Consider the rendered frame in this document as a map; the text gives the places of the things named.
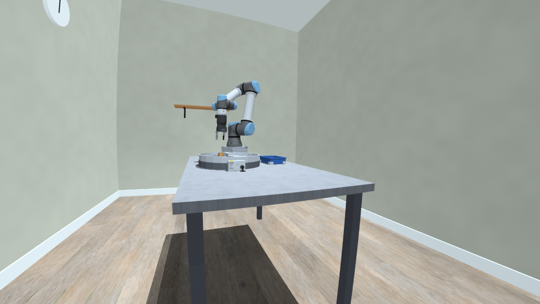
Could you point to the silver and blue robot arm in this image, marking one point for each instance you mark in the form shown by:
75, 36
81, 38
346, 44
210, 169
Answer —
246, 127

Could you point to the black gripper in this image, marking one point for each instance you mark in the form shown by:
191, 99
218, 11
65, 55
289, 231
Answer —
221, 122

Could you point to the blue open crate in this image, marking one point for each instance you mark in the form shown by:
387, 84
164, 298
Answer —
273, 159

